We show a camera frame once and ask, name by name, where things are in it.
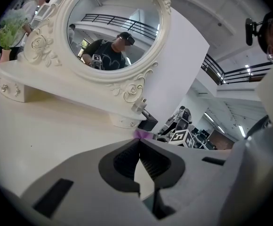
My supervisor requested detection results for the pink vase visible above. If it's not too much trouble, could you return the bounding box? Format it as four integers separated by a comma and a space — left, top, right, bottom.
0, 48, 12, 64

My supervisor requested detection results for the oval mirror ornate white frame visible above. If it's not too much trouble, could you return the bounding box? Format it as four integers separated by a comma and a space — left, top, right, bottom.
0, 0, 173, 129

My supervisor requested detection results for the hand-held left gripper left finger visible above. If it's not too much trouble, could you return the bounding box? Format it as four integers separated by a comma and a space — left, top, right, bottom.
21, 138, 159, 226

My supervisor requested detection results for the black tissue box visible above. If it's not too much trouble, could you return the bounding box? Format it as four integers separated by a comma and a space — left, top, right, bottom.
137, 109, 159, 132

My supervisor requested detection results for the white dressing table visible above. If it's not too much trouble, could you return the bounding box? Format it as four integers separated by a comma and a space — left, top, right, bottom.
0, 78, 157, 199

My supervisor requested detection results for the white artificial flower bouquet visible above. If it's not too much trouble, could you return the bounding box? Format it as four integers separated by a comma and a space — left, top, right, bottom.
0, 8, 29, 50

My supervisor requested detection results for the black head-worn camera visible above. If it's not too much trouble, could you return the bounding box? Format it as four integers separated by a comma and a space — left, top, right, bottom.
244, 17, 263, 47

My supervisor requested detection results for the clear glass perfume bottle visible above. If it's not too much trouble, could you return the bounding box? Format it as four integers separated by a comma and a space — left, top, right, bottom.
131, 97, 148, 114

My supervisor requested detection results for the black office chair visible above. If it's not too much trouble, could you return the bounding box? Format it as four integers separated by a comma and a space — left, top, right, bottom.
157, 106, 194, 144

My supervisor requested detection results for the purple cloth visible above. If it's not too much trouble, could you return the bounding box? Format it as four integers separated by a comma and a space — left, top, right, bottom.
134, 129, 152, 140

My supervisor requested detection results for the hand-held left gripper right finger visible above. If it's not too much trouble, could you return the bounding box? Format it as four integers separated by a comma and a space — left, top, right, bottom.
140, 139, 234, 226

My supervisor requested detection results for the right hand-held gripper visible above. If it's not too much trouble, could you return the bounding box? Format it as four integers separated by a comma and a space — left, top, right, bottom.
168, 129, 195, 149

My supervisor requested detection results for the black metal railing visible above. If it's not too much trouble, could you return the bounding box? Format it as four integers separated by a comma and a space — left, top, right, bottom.
201, 53, 273, 86

